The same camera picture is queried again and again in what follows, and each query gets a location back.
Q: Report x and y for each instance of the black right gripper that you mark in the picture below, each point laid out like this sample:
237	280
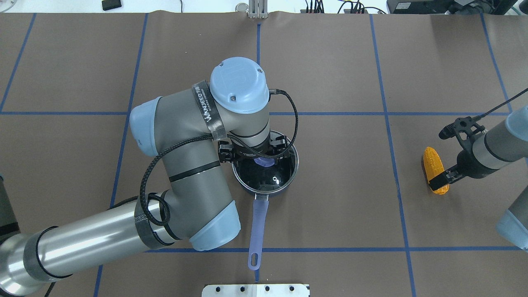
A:
469	162

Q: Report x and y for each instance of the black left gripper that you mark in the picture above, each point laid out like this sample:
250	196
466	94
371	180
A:
225	151

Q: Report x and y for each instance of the glass lid blue knob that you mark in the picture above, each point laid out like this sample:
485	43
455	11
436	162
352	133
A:
267	178

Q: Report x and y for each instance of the yellow toy corn cob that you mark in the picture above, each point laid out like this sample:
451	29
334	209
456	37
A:
433	166

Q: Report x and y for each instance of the dark blue saucepan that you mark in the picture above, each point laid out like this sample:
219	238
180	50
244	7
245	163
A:
260	209

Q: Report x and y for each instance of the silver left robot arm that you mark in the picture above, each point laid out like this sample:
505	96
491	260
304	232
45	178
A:
183	193

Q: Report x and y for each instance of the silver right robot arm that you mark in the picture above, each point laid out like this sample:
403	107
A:
483	153

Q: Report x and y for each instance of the brown paper table mat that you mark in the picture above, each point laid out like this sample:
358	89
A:
372	94

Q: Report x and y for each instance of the black laptop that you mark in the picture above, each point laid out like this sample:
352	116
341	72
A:
461	7

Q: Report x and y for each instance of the small black puck device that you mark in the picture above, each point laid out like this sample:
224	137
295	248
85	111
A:
108	5

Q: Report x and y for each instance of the aluminium frame post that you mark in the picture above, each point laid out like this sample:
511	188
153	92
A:
258	9

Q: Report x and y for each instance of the white pillar with base plate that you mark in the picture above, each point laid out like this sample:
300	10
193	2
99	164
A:
257	290

